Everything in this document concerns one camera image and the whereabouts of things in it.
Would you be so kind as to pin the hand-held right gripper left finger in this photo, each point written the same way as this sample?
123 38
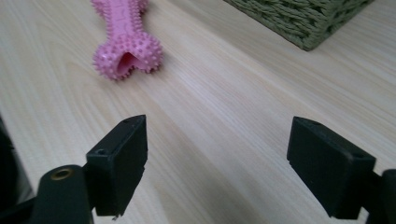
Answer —
120 168

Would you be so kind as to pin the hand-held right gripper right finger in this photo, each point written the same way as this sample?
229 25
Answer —
327 168

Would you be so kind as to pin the pink spiky bone toy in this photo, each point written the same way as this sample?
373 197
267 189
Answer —
126 40

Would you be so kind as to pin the green woven basket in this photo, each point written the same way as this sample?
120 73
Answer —
299 18

